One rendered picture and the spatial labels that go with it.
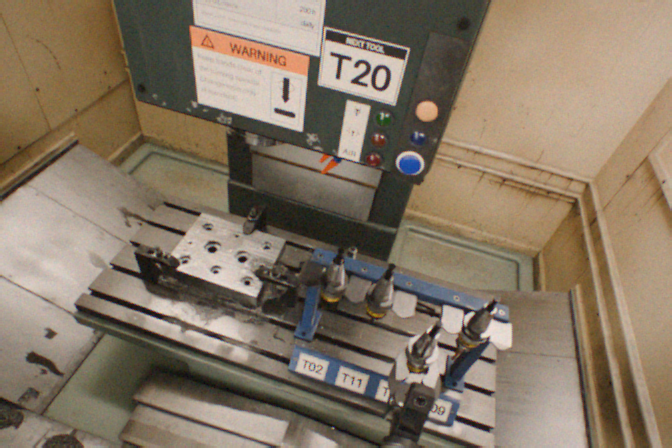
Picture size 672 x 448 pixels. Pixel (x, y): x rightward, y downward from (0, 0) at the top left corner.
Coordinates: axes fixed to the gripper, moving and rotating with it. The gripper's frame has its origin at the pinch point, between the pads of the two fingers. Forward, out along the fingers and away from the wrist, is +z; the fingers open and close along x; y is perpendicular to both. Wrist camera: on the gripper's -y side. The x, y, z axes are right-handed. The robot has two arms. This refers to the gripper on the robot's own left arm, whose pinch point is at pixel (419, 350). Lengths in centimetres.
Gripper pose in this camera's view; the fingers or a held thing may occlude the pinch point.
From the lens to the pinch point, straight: 94.3
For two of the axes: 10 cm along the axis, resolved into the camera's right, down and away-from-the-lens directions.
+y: -1.4, 6.6, 7.4
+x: 9.5, 3.0, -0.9
